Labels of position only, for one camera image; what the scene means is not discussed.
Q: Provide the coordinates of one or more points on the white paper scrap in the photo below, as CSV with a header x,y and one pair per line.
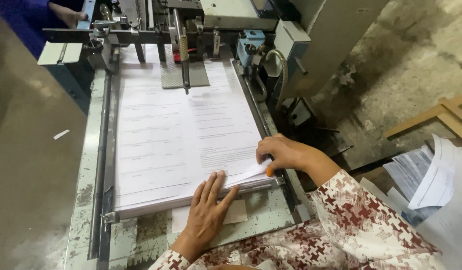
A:
x,y
61,134

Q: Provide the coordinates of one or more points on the person's left hand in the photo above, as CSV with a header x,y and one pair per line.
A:
x,y
204,217

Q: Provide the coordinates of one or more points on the red patterned white garment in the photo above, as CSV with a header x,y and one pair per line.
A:
x,y
291,247

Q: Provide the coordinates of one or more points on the orange rubber finger cot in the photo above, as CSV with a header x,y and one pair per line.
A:
x,y
269,172

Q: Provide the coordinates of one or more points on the light blue metal block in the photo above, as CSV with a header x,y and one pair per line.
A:
x,y
249,45

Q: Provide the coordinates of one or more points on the round steel guide rail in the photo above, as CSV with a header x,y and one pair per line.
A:
x,y
99,161

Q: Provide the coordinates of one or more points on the wooden frame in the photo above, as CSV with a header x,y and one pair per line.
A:
x,y
440,114

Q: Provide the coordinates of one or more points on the red machine part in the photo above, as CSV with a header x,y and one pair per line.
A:
x,y
178,57

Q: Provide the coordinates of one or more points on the beige paper card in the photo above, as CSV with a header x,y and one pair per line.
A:
x,y
236,213

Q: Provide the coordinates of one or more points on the cream machine housing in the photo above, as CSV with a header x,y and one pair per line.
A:
x,y
328,41

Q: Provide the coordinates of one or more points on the person's right hand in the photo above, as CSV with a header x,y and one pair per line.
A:
x,y
289,155

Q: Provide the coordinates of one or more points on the grey perforated metal plate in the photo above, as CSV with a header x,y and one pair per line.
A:
x,y
201,77

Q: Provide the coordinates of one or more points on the black rod with yellow wrap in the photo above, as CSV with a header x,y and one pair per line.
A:
x,y
184,56

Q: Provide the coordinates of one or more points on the loose pile of printed sheets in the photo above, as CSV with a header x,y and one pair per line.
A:
x,y
433,176

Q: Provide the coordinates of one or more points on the stack of white printed sheets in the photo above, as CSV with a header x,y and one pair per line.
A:
x,y
171,142

